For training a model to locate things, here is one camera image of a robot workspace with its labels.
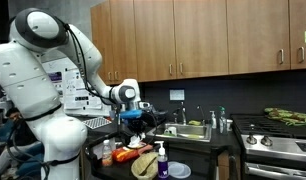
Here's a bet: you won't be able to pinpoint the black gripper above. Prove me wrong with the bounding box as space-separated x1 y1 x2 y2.
125 117 149 143

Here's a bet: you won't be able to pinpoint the black service cart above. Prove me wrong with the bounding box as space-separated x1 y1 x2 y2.
84 131 221 180

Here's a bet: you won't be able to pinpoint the red orange snack bag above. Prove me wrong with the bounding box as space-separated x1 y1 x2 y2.
111 143 154 163

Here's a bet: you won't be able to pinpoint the black dish rack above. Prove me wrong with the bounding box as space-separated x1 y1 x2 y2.
141 101 168 125

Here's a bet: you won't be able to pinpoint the woven wicker basket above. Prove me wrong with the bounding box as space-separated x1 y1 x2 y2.
130 151 160 180

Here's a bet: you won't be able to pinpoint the dark spoon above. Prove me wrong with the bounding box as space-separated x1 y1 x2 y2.
138 156 158 177

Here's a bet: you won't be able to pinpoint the white cup in sink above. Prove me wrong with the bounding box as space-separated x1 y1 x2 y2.
163 126 178 137

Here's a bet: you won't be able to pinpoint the purple soap pump bottle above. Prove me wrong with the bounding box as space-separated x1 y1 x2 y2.
154 140 170 180

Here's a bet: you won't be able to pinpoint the black white checkerboard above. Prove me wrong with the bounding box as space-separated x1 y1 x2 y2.
82 116 112 130

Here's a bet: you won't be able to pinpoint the chrome kitchen faucet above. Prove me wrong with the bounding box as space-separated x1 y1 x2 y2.
172 101 188 126

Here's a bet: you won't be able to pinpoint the yellow green sponge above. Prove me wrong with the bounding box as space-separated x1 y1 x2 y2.
187 119 202 127

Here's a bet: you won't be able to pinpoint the thin chrome tap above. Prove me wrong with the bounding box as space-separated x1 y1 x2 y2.
196 105 206 126

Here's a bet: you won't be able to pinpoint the white soap dispenser bottle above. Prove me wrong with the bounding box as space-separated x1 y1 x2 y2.
209 110 218 130

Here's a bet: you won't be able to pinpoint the white figure poster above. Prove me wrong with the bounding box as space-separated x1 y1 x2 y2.
62 66 104 111

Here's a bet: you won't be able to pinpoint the clear spray bottle green cap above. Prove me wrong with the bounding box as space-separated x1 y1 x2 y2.
219 106 228 134

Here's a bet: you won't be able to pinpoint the white mug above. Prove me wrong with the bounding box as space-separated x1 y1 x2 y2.
226 118 234 132

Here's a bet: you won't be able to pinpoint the purple header poster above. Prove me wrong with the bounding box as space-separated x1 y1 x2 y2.
47 70 64 96

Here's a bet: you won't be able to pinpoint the wooden upper cabinets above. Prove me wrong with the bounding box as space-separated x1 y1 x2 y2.
90 0 306 83

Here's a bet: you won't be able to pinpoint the seated person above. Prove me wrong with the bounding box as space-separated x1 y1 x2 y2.
0 107 44 180

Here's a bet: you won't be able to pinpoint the white lab device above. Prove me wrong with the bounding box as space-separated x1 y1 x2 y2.
0 94 11 118

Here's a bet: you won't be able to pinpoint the stainless gas stove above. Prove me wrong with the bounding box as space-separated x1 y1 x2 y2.
230 113 306 180

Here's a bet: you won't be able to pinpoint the green patterned oven mitts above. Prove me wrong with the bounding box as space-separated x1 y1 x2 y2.
263 107 306 127

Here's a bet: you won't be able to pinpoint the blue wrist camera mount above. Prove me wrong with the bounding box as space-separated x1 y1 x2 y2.
119 109 143 120

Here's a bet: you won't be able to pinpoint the white wall notice paper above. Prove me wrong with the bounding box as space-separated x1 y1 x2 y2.
169 88 186 102

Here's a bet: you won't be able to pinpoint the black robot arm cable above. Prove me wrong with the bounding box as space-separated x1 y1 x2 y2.
63 22 119 105

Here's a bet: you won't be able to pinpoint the black base cable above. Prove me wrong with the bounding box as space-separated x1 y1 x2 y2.
6 128 52 180

